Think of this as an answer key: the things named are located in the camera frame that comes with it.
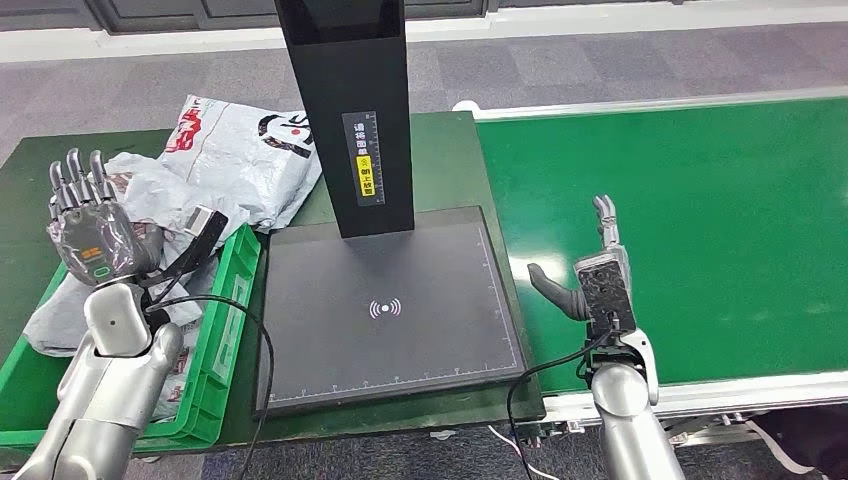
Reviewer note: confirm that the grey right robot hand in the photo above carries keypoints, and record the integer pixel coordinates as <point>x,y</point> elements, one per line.
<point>560,295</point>

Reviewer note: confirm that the white parcel bag red print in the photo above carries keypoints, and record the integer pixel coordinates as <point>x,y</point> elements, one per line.
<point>53,324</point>
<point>185,371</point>
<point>159,192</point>

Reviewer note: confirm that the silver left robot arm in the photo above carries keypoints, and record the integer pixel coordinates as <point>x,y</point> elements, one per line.
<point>112,384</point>

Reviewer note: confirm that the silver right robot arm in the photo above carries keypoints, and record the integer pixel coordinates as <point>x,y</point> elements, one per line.
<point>623,411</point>

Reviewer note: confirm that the black scanner machine with tower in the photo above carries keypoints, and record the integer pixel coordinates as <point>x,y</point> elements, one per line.
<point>351,66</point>

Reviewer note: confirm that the large white parcel black print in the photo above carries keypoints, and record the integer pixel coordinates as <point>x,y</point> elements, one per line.
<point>245,159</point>

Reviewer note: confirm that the small white scrap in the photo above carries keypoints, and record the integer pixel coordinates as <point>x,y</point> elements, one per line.
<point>442,435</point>

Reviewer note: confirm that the white round cap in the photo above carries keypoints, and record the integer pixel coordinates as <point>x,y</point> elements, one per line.
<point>467,106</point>

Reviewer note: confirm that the ruler label sticker yellow patch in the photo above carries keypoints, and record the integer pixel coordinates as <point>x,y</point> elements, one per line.
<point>363,136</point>

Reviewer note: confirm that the green plastic crate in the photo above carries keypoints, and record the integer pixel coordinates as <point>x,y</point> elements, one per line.
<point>232,318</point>

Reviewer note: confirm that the dark grey cabinet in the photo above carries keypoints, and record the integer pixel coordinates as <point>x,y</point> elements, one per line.
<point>265,13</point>

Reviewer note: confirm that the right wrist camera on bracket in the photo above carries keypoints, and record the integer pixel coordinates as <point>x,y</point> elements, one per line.
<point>606,291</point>

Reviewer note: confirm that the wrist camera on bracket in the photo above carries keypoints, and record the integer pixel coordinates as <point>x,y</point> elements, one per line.
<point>606,291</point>
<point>199,232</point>

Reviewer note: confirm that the green conveyor belt aluminium frame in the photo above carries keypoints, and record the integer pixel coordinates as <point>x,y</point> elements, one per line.
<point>662,166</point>

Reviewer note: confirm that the grey metal conveyor bracket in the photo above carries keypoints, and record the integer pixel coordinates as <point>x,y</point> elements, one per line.
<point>679,434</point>

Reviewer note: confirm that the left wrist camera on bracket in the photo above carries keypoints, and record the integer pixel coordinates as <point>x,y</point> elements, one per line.
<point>199,232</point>

